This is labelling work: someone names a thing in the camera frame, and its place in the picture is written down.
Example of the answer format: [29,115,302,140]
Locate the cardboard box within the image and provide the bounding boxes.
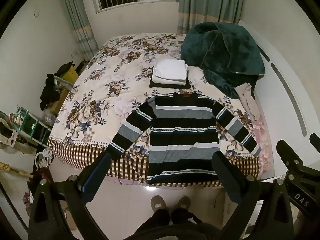
[47,87,71,115]

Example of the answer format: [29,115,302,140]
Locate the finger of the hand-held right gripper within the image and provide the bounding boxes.
[309,133,320,153]
[276,139,304,172]

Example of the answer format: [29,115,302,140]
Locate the person's leg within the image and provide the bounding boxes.
[171,208,204,227]
[134,208,172,233]

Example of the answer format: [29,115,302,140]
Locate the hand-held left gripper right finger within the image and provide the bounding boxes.
[211,151,300,240]

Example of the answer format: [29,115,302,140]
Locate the grey-blue curtain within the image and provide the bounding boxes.
[60,0,99,61]
[176,0,247,34]

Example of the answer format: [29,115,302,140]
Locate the green storage rack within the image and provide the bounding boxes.
[10,106,52,146]

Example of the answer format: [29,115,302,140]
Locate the white curved headboard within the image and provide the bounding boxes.
[236,20,320,178]

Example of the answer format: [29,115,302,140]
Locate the person's left leg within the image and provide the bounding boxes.
[134,208,172,233]

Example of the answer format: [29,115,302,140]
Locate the clear plastic bag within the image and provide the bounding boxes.
[41,110,57,128]

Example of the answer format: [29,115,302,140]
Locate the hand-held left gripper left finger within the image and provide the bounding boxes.
[27,152,113,240]

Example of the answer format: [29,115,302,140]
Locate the wooden broom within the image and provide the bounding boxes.
[0,162,33,179]

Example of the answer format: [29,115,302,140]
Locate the yellow box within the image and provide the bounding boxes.
[61,66,80,87]

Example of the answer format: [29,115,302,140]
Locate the person's right leg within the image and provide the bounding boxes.
[171,208,204,227]

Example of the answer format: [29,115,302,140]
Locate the dark green plush blanket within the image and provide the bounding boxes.
[180,22,266,100]

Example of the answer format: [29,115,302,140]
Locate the bed with floral sheet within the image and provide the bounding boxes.
[47,32,275,188]

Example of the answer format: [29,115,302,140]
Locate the white folded garment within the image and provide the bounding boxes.
[153,59,188,79]
[152,65,189,85]

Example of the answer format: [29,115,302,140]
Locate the white floor fan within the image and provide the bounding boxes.
[0,111,33,155]

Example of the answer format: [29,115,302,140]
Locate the striped knit sweater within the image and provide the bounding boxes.
[109,92,262,184]

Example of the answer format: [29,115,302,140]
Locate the white coiled cable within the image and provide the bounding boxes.
[35,147,54,168]

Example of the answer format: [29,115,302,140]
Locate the grey slipper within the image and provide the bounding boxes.
[176,195,192,212]
[151,195,171,214]

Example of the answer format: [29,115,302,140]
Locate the beige garment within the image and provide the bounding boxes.
[235,83,262,120]

